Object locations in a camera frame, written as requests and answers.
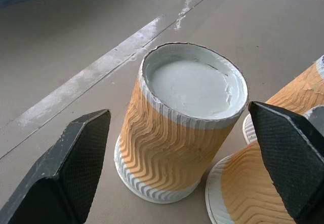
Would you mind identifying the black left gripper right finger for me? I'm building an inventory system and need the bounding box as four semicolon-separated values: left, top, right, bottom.
248;101;324;220

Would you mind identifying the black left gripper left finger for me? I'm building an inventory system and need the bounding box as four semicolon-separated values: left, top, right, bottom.
0;108;112;224

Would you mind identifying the orange white ripple paper cup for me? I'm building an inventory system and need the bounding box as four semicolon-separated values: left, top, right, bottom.
242;55;324;145
114;42;250;205
205;105;324;224

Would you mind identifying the clear tape strip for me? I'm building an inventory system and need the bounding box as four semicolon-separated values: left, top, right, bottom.
0;0;227;159

